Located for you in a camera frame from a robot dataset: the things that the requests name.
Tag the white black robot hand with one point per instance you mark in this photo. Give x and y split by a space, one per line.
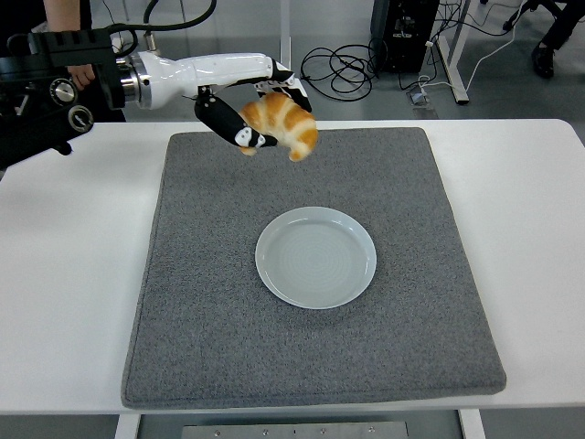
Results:
192 73

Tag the golden croissant bread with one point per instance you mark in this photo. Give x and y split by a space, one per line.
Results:
283 119

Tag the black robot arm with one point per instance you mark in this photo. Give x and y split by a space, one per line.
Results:
68 46

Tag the person's forearm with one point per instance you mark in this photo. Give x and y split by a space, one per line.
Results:
64 13

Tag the pale grey round plate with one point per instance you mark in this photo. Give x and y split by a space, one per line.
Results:
315 258

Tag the grey metal plate with screws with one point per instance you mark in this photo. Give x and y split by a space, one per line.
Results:
297 431

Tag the white power strip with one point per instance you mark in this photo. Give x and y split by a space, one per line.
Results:
117 43

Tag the person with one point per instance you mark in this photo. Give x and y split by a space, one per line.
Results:
103 112

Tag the straight white desk leg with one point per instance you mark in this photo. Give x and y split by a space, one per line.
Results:
285 23

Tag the person's hand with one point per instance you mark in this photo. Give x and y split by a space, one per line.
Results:
83 78

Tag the black computer tower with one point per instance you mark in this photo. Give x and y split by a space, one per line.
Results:
397 46

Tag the silver floor socket box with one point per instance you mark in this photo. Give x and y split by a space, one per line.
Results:
419 98

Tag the slanted white desk leg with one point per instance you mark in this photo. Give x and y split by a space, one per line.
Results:
457 78

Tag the grey fabric mat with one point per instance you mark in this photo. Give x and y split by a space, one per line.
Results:
320 356

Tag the black office chair base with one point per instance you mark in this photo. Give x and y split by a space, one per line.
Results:
532 7

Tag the seated person's leg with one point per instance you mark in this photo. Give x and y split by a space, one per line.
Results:
544 59

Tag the white table leg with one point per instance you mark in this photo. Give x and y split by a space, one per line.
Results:
126 429
473 425

